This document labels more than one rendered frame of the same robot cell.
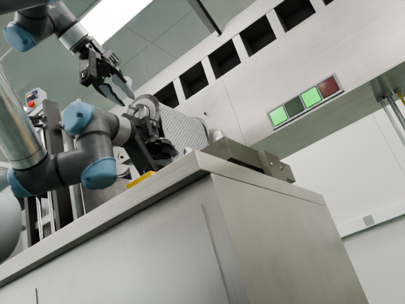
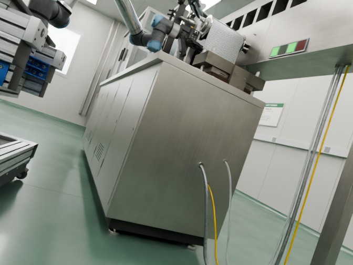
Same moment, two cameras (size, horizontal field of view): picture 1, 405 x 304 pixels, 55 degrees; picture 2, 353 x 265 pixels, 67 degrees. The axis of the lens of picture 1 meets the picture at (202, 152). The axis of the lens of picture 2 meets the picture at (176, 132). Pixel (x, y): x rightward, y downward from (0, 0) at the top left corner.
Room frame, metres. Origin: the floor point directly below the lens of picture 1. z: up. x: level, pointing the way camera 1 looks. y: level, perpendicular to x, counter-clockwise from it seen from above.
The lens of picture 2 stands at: (-0.23, -0.89, 0.54)
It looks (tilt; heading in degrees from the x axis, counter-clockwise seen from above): 1 degrees up; 38
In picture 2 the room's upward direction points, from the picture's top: 20 degrees clockwise
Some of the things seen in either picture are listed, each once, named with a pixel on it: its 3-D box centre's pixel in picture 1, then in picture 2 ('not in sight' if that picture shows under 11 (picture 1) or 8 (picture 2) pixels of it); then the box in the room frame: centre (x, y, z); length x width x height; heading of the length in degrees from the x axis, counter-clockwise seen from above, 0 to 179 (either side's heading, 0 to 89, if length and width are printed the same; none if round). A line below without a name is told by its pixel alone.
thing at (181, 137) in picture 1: (192, 155); (219, 54); (1.10, 0.03, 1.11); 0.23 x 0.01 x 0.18; 151
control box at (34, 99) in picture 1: (35, 101); not in sight; (1.31, 0.61, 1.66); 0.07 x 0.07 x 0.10; 77
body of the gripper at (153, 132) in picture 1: (138, 136); (186, 36); (0.89, 0.15, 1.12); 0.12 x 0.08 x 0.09; 151
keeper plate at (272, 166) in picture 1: (275, 171); (238, 78); (1.04, -0.18, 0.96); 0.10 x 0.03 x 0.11; 151
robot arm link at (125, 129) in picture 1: (115, 131); (174, 30); (0.82, 0.19, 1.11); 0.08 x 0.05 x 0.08; 61
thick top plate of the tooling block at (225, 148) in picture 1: (241, 174); (229, 72); (1.07, -0.09, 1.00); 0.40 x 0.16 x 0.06; 151
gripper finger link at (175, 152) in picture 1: (169, 143); (203, 44); (0.98, 0.08, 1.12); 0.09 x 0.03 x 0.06; 149
